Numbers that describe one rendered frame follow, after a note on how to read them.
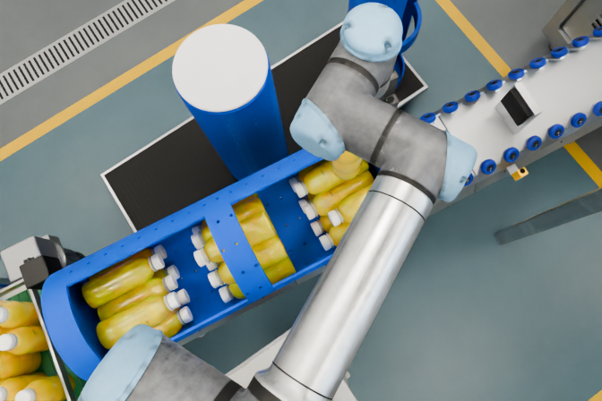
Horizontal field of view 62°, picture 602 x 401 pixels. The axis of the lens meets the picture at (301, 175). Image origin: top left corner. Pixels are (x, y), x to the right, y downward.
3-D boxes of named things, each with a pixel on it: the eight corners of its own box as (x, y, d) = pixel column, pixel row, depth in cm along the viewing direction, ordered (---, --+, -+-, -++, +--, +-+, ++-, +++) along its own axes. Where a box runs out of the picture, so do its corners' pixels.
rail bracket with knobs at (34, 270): (71, 285, 143) (52, 284, 133) (47, 297, 142) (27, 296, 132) (59, 254, 145) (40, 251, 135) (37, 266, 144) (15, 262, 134)
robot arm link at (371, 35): (326, 40, 59) (359, -14, 61) (325, 81, 70) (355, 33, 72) (384, 69, 58) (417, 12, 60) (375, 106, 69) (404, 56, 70)
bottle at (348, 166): (332, 182, 111) (329, 153, 94) (330, 153, 113) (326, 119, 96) (364, 179, 110) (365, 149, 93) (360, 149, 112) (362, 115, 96)
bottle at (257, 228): (262, 209, 117) (193, 243, 115) (276, 235, 116) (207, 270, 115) (263, 209, 124) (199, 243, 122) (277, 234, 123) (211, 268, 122)
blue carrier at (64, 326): (412, 226, 137) (432, 199, 110) (120, 379, 130) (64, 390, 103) (362, 140, 146) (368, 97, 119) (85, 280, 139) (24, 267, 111)
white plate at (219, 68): (288, 63, 143) (288, 65, 144) (220, 6, 148) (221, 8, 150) (218, 130, 138) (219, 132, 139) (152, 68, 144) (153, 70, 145)
